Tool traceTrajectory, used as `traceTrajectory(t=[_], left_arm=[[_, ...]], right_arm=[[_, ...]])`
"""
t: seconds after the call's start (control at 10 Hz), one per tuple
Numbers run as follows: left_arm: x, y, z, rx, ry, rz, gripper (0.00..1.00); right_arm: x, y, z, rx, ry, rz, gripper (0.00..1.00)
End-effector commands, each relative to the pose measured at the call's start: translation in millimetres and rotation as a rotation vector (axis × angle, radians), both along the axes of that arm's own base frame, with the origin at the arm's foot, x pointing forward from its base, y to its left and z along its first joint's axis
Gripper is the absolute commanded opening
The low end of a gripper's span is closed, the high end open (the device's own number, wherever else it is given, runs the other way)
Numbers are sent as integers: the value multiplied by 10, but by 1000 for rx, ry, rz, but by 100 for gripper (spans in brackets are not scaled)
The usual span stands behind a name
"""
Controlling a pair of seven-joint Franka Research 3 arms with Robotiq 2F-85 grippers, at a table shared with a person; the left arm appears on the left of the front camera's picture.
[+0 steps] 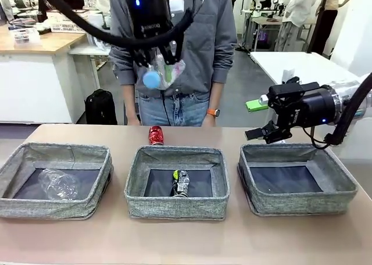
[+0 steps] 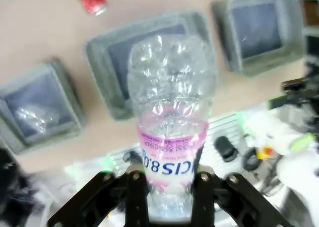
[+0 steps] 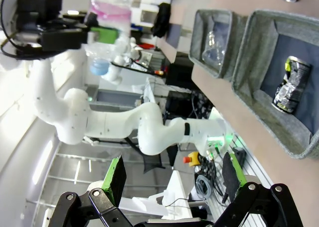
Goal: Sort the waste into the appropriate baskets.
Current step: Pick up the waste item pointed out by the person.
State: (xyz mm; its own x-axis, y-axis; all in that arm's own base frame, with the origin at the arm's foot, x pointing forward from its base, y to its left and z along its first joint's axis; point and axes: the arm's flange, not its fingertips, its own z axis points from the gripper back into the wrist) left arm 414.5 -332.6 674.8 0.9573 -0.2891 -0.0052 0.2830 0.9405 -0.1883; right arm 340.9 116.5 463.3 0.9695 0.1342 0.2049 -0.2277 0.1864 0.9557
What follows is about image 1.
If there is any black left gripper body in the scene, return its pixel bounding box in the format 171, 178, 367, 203
123, 0, 175, 40

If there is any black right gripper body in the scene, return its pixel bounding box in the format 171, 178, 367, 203
276, 83, 339, 130

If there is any small bottle with blue cap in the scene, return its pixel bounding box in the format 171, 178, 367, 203
142, 51, 187, 91

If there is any black silver can green top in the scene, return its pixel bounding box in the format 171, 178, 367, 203
171, 169, 191, 198

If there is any large clear plastic bottle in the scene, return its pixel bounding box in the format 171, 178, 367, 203
37, 168, 81, 202

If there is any person's right forearm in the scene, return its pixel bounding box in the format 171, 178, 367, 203
121, 83, 138, 117

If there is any person's left forearm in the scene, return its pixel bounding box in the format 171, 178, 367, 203
209, 81, 227, 110

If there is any person in grey shirt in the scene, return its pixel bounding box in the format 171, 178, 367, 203
109, 0, 238, 128

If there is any large white table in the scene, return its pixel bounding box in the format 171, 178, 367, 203
249, 51, 372, 87

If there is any clear storage box with print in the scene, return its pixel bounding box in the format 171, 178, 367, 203
87, 34, 112, 52

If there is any white cylindrical tub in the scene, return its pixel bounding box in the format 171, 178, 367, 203
88, 12, 104, 30

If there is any small white desk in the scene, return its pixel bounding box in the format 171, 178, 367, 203
68, 42, 117, 93

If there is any black backpack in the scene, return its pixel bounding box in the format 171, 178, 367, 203
84, 88, 119, 126

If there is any grey fabric basket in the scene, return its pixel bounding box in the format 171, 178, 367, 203
124, 145, 231, 221
237, 144, 359, 218
0, 142, 114, 221

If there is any crushed red drink can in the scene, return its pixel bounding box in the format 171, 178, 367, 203
148, 125, 164, 146

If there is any white background workbench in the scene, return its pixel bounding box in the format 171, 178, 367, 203
241, 9, 291, 52

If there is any white slatted crate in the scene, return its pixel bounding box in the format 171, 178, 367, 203
45, 8, 90, 34

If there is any mannequin in black trousers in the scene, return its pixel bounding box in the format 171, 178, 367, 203
307, 0, 349, 55

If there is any clear organiser box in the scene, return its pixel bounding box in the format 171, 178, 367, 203
8, 26, 41, 47

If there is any thin black hanging cord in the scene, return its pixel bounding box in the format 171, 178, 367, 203
160, 89, 173, 126

